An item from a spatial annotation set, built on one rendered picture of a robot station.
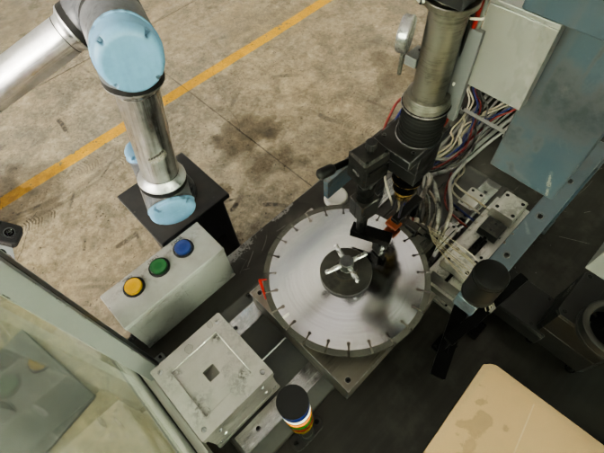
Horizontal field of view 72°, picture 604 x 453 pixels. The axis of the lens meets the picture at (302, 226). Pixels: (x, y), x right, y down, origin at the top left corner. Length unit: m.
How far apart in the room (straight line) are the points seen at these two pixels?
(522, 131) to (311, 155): 1.75
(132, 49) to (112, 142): 1.97
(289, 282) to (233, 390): 0.24
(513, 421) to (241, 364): 0.60
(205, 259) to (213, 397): 0.31
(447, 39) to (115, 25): 0.50
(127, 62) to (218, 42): 2.45
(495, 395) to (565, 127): 0.64
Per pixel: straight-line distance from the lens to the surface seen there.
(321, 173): 0.70
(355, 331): 0.85
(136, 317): 1.01
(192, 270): 1.01
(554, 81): 0.63
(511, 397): 1.10
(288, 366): 1.04
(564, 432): 1.13
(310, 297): 0.88
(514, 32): 0.61
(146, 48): 0.80
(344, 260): 0.85
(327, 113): 2.57
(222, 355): 0.92
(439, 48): 0.61
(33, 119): 3.17
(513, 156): 0.72
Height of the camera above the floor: 1.76
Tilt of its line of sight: 58 degrees down
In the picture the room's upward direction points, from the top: 6 degrees counter-clockwise
